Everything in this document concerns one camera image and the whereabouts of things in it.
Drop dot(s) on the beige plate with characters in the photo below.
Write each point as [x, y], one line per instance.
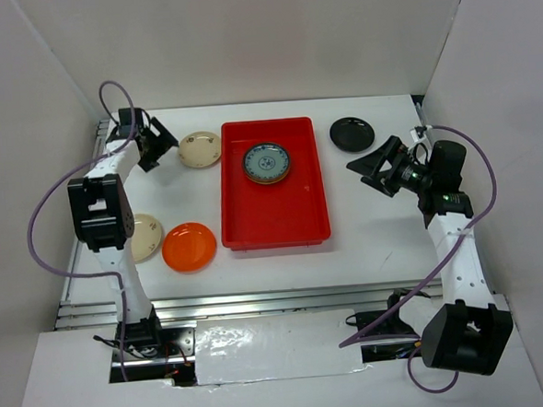
[147, 237]

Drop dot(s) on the orange plate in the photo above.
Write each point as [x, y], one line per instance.
[267, 171]
[188, 247]

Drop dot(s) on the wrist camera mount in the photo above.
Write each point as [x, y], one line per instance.
[420, 134]
[127, 122]

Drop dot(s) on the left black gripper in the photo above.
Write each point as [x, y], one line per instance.
[163, 141]

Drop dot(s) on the yellow patterned plate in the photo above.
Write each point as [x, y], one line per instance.
[268, 181]

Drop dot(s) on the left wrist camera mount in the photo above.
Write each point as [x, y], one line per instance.
[127, 122]

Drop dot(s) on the white front cover panel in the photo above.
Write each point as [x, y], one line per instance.
[276, 347]

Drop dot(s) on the red plastic bin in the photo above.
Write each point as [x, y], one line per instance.
[292, 212]

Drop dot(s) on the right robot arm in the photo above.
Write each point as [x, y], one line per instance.
[452, 310]

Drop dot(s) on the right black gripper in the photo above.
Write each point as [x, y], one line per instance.
[392, 150]

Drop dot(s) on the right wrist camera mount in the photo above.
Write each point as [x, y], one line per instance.
[420, 134]

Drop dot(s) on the black plate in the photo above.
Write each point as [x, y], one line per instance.
[351, 134]

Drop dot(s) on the blue patterned plate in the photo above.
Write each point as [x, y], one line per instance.
[266, 154]

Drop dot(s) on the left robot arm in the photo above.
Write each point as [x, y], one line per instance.
[104, 222]

